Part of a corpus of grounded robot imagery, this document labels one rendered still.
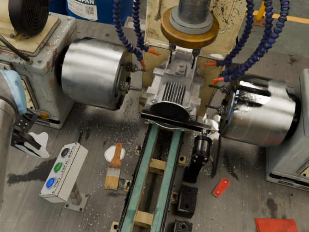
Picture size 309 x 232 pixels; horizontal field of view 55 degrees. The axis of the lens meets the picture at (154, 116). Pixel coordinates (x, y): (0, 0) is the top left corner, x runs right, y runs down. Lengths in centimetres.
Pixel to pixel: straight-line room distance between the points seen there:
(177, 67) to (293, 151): 49
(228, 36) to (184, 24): 33
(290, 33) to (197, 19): 267
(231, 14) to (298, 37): 241
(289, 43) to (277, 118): 239
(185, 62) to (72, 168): 55
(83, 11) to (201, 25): 176
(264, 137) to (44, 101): 81
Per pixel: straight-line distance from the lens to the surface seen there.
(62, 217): 114
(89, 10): 253
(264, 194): 126
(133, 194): 102
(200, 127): 104
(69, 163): 89
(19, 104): 62
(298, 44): 341
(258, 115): 102
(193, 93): 108
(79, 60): 105
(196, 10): 87
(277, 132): 105
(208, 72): 115
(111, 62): 102
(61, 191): 87
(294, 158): 115
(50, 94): 114
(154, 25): 121
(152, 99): 101
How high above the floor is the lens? 187
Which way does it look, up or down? 54 degrees down
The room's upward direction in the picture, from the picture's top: 8 degrees clockwise
